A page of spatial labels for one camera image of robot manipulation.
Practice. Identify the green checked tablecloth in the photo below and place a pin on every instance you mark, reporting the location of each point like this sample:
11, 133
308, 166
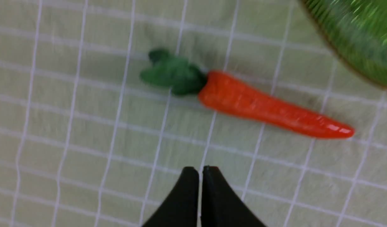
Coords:
85, 143

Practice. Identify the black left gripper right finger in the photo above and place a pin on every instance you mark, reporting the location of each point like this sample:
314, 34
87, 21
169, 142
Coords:
221, 206

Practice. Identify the green plastic plate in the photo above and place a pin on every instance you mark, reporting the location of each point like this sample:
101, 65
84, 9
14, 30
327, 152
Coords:
356, 30

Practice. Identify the orange carrot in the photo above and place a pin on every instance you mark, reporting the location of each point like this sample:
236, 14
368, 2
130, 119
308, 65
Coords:
224, 93

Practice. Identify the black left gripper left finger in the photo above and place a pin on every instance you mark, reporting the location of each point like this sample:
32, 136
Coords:
180, 207

